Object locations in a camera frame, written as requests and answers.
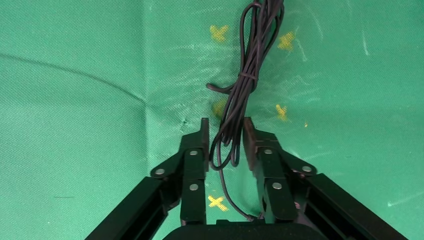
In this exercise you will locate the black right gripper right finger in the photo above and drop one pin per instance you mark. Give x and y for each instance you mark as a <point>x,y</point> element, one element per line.
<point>275,165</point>

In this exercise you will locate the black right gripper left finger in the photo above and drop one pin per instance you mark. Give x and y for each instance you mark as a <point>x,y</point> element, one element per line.
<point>193,165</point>

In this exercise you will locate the green tablecloth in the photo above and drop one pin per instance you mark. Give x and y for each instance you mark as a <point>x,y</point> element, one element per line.
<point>82,132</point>

